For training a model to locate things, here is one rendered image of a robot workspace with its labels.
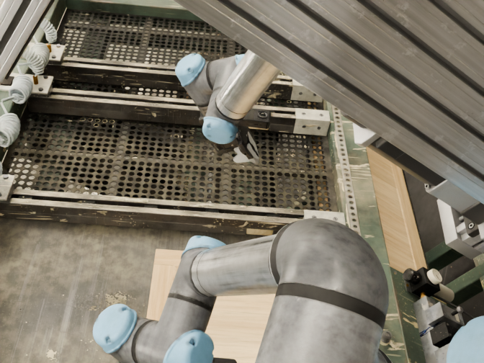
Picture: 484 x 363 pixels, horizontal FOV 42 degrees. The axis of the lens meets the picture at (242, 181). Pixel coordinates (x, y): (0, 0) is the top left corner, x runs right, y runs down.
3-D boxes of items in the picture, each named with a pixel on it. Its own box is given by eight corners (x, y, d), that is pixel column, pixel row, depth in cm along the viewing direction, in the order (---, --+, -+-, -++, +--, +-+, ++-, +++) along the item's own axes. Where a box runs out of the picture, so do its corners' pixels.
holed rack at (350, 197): (375, 323, 169) (376, 323, 168) (364, 323, 168) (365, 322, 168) (323, 13, 287) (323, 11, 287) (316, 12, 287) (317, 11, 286)
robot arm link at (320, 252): (346, 176, 63) (172, 231, 106) (317, 280, 59) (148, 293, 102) (431, 222, 67) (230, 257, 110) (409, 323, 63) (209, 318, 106)
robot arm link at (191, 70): (198, 70, 141) (167, 76, 145) (220, 104, 148) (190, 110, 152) (207, 47, 146) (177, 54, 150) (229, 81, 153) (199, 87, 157)
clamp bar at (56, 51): (322, 105, 244) (334, 52, 228) (11, 79, 237) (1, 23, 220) (320, 90, 252) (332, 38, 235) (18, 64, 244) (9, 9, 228)
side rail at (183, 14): (310, 42, 289) (315, 21, 281) (68, 20, 282) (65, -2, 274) (309, 33, 294) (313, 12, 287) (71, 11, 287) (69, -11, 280)
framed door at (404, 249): (431, 304, 239) (436, 301, 238) (323, 247, 216) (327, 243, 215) (392, 148, 304) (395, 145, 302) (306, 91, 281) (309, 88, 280)
